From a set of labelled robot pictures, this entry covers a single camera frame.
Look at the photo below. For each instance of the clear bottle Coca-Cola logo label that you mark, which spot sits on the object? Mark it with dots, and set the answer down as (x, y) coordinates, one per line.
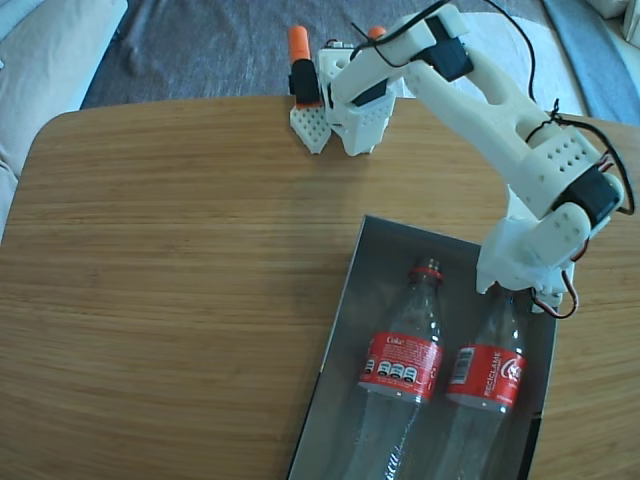
(487, 375)

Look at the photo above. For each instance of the clear bottle Coke text label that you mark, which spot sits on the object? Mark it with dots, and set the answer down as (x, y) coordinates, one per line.
(400, 367)

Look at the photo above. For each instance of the grey cardboard box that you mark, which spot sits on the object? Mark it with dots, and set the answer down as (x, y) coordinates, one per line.
(360, 280)

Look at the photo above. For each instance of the grey and white rug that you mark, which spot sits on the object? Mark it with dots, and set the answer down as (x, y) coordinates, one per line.
(200, 50)

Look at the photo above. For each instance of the beige sofa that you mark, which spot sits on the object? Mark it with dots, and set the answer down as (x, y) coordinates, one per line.
(45, 75)

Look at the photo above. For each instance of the pale blue cushion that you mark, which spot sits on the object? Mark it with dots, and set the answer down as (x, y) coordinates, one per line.
(12, 15)

